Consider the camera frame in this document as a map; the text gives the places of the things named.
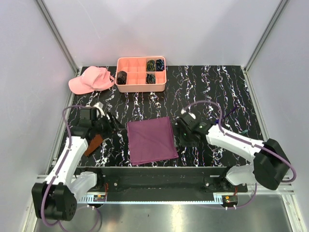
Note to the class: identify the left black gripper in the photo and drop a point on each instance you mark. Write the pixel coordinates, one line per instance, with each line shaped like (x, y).
(111, 128)

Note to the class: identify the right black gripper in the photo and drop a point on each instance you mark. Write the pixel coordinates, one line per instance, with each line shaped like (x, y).
(182, 141)

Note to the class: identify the purple cloth napkin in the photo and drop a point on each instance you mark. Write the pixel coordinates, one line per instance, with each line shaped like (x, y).
(151, 140)

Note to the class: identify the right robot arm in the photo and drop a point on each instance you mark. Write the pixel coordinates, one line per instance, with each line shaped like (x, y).
(268, 164)

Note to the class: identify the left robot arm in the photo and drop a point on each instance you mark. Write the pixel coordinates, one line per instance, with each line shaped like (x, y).
(57, 196)

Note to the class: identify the brown cloth napkin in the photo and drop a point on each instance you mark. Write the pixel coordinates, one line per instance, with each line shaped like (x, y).
(94, 144)

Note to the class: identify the dark rolled sock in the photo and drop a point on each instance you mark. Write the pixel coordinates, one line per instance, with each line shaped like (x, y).
(121, 78)

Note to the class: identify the pink baseball cap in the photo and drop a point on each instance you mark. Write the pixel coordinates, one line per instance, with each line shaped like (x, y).
(92, 79)

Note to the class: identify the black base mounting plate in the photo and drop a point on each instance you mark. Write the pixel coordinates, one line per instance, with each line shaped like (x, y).
(162, 184)

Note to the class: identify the pink divided organizer box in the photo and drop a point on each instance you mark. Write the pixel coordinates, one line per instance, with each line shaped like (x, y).
(144, 74)

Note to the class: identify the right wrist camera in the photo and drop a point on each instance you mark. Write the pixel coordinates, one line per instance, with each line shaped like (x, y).
(187, 122)

